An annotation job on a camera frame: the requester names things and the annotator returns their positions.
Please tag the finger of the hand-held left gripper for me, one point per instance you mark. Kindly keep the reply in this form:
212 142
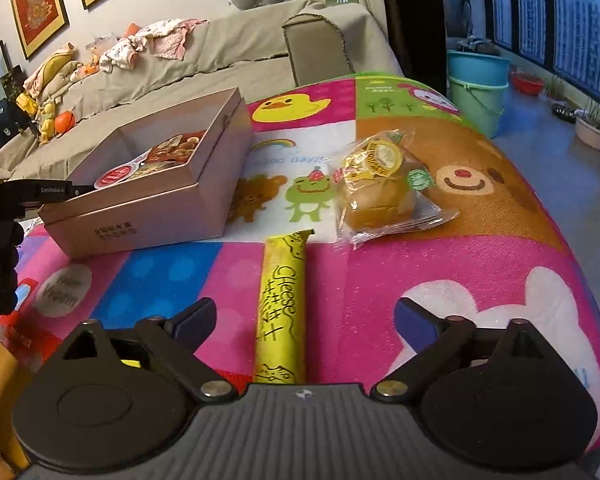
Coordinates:
82 191

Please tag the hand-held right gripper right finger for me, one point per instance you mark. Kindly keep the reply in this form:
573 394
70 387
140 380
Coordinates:
414 321

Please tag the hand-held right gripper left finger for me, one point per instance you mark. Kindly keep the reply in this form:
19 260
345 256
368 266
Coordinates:
196 319

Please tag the pink cardboard box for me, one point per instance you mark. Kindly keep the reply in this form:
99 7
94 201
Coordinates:
130 225

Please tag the yellow cheese stick packet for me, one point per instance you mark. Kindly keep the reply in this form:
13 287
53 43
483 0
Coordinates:
280 310

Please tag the red round lid snack cup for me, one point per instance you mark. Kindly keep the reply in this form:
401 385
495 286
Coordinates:
115 176

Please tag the colourful cartoon play mat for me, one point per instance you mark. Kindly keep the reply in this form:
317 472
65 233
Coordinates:
430 270

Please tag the orange ball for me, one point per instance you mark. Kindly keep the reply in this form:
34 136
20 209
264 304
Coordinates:
64 123

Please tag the yellow plush toy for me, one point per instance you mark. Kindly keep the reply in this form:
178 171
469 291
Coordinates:
37 115

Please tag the dark bag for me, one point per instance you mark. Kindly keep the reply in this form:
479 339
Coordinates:
2 125

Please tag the red cookie snack bag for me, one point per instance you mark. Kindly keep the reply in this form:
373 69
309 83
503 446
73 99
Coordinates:
177 147

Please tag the folded yellow beige blankets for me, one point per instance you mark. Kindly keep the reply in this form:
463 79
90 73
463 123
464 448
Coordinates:
50 70

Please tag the bread in clear packet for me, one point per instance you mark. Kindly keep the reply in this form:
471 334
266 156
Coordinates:
375 200

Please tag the wooden table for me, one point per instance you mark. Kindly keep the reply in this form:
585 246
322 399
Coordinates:
0 400

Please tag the pink and white clothes pile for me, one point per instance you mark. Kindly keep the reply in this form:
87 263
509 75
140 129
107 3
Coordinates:
150 42

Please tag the beige sofa cover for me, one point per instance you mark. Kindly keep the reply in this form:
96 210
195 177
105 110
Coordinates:
240 45

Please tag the green plastic bucket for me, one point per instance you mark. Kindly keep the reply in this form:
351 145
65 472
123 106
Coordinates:
477 107

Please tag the teal plastic bucket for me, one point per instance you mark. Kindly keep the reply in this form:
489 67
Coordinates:
477 67

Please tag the red plastic basin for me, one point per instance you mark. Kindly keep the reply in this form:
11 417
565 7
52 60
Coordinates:
527 84

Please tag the potted plants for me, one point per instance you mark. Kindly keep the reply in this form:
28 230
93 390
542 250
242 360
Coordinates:
595 125

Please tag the beige sofa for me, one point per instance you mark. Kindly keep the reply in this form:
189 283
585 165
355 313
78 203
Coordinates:
310 45

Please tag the green sign plate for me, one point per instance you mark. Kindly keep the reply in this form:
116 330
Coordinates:
342 0

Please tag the black framed window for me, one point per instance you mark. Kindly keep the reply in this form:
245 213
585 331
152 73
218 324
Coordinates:
575 20

